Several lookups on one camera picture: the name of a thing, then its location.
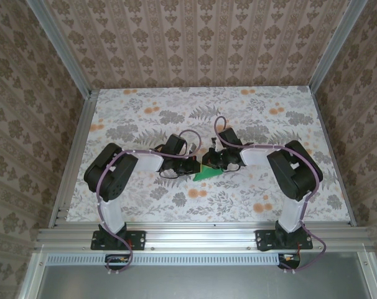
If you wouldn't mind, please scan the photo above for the green paper sheet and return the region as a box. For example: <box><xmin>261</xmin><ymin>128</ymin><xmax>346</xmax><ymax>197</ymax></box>
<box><xmin>193</xmin><ymin>161</ymin><xmax>224</xmax><ymax>183</ymax></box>

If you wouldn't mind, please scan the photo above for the floral patterned table cover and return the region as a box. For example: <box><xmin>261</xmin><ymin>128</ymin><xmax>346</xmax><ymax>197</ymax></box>
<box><xmin>65</xmin><ymin>88</ymin><xmax>354</xmax><ymax>224</ymax></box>

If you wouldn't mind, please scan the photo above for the aluminium mounting beam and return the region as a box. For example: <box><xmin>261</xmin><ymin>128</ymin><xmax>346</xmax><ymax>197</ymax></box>
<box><xmin>35</xmin><ymin>221</ymin><xmax>373</xmax><ymax>252</ymax></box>

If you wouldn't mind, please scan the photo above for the small black controller board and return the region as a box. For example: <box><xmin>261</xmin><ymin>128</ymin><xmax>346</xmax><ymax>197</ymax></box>
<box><xmin>105</xmin><ymin>254</ymin><xmax>134</xmax><ymax>270</ymax></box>
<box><xmin>277</xmin><ymin>252</ymin><xmax>302</xmax><ymax>270</ymax></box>

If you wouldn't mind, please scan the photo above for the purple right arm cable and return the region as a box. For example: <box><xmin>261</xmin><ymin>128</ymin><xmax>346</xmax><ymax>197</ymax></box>
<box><xmin>213</xmin><ymin>116</ymin><xmax>328</xmax><ymax>275</ymax></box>

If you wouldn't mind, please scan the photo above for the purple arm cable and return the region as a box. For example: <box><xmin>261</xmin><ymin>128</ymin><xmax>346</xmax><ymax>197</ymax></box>
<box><xmin>96</xmin><ymin>128</ymin><xmax>204</xmax><ymax>277</ymax></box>
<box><xmin>213</xmin><ymin>116</ymin><xmax>328</xmax><ymax>275</ymax></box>

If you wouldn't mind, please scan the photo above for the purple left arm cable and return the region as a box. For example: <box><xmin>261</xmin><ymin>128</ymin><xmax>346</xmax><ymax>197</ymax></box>
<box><xmin>96</xmin><ymin>128</ymin><xmax>204</xmax><ymax>277</ymax></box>

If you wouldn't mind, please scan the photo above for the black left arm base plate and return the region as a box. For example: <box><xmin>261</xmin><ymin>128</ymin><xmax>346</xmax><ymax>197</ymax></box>
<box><xmin>90</xmin><ymin>229</ymin><xmax>147</xmax><ymax>251</ymax></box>

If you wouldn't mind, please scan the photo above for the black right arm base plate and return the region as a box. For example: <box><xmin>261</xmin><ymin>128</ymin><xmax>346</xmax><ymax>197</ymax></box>
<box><xmin>256</xmin><ymin>229</ymin><xmax>314</xmax><ymax>252</ymax></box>

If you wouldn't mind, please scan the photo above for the slotted grey cable duct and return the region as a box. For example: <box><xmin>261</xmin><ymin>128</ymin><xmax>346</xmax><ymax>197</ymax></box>
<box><xmin>47</xmin><ymin>252</ymin><xmax>302</xmax><ymax>266</ymax></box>

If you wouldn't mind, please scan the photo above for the aluminium table side rail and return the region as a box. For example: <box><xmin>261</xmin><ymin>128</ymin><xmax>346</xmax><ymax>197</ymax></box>
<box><xmin>49</xmin><ymin>89</ymin><xmax>100</xmax><ymax>230</ymax></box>
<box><xmin>309</xmin><ymin>88</ymin><xmax>358</xmax><ymax>227</ymax></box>

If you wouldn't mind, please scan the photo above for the aluminium frame post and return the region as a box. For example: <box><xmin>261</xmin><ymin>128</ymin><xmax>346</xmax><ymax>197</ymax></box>
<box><xmin>26</xmin><ymin>0</ymin><xmax>93</xmax><ymax>98</ymax></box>
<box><xmin>309</xmin><ymin>0</ymin><xmax>369</xmax><ymax>93</ymax></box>

